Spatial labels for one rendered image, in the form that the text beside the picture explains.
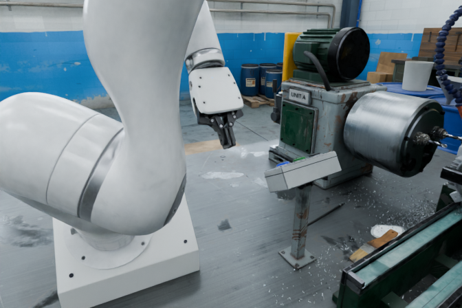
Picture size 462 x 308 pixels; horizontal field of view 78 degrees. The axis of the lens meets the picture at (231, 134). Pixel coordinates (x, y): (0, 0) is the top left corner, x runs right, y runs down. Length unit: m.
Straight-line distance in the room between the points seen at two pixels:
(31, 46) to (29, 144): 5.55
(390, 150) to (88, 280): 0.84
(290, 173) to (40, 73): 5.51
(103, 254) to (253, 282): 0.34
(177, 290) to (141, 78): 0.57
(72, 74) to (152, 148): 5.59
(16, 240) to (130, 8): 0.87
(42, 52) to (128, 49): 5.61
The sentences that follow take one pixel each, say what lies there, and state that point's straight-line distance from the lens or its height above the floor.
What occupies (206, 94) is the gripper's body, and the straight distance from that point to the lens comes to 0.59.
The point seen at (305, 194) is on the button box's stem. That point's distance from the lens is 0.71.
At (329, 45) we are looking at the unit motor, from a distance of 1.12.
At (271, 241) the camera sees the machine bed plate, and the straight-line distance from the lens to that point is 0.86.
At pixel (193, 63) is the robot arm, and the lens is 0.62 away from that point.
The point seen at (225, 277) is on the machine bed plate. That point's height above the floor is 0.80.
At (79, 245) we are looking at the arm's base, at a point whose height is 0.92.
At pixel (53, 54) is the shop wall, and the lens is 5.86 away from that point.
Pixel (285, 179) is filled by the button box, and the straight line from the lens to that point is 0.62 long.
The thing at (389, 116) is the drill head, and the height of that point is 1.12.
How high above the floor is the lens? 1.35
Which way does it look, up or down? 20 degrees down
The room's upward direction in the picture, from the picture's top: straight up
